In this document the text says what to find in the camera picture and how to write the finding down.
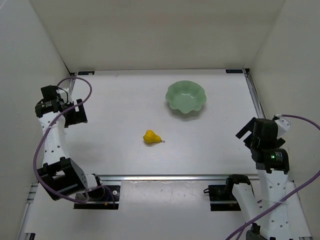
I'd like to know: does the yellow fake pear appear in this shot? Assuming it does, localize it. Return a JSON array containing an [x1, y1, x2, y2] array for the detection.
[[143, 129, 165, 145]]

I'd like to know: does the green scalloped fruit bowl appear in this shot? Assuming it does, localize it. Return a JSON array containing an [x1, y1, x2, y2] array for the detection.
[[165, 80, 207, 114]]

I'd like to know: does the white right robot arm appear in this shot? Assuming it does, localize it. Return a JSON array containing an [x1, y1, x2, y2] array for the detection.
[[226, 117, 293, 240]]

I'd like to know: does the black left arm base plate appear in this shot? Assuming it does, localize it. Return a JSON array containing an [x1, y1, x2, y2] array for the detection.
[[73, 181, 121, 210]]

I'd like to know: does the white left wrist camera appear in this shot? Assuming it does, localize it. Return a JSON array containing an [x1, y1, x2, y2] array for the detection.
[[57, 87, 71, 104]]

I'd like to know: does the blue left corner label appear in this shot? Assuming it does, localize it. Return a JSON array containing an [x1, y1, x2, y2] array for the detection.
[[77, 71, 95, 76]]

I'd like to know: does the blue right corner label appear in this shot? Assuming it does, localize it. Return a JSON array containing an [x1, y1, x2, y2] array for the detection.
[[225, 69, 243, 74]]

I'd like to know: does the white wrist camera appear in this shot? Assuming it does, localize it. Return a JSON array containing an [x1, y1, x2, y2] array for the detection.
[[57, 87, 71, 104], [272, 114, 291, 139]]

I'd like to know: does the aluminium right rail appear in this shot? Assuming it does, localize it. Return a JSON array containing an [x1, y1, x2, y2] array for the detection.
[[243, 68, 266, 119]]

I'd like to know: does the aluminium rail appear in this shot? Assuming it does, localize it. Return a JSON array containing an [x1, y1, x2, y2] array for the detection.
[[243, 68, 266, 119], [66, 72, 77, 103], [95, 174, 260, 182]]

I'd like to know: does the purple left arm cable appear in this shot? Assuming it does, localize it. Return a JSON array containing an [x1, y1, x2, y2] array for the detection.
[[33, 76, 93, 203]]

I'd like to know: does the aluminium front rail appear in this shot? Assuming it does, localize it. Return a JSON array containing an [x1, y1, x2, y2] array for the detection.
[[95, 174, 260, 182]]

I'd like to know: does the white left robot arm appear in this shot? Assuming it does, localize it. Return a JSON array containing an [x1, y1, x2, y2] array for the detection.
[[35, 85, 105, 202]]

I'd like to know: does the aluminium left rail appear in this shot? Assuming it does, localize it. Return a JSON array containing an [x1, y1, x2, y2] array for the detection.
[[66, 72, 77, 103]]

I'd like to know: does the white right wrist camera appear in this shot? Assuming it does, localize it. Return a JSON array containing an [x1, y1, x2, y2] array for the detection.
[[272, 114, 291, 139]]

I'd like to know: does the blue corner label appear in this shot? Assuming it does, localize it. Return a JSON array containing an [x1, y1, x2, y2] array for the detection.
[[225, 69, 243, 74], [77, 71, 95, 76]]

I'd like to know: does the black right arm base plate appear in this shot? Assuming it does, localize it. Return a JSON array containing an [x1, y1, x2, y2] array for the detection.
[[203, 184, 241, 212]]

